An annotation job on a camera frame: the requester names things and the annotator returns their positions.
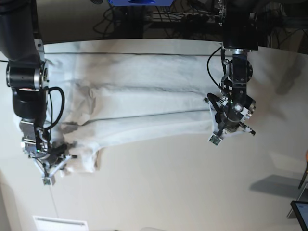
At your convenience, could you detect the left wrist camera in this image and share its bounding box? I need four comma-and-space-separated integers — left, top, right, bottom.
208, 133, 223, 146

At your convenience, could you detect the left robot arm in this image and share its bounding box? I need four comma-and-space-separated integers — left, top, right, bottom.
204, 0, 258, 146

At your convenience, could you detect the blue box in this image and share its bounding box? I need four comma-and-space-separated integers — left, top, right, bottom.
108, 0, 173, 6

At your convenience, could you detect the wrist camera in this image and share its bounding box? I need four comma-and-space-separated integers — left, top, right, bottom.
42, 176, 55, 186
208, 133, 223, 146

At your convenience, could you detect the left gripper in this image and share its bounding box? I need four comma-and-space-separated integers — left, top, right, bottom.
205, 93, 256, 139

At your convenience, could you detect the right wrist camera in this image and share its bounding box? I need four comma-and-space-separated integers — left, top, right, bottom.
42, 176, 55, 186

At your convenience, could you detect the tablet on stand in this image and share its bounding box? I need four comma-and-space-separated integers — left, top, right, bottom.
287, 201, 308, 231

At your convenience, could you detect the black tripod leg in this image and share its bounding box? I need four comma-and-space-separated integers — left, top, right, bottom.
298, 165, 308, 189

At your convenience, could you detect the white paper sheet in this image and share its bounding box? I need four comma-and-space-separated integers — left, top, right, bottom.
33, 216, 89, 231

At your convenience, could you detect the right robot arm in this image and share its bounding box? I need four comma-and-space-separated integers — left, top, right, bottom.
0, 0, 77, 185

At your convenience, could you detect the white T-shirt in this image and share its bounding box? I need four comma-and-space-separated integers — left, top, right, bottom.
46, 53, 222, 176

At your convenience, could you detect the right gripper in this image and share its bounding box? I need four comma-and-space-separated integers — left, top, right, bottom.
28, 143, 78, 178

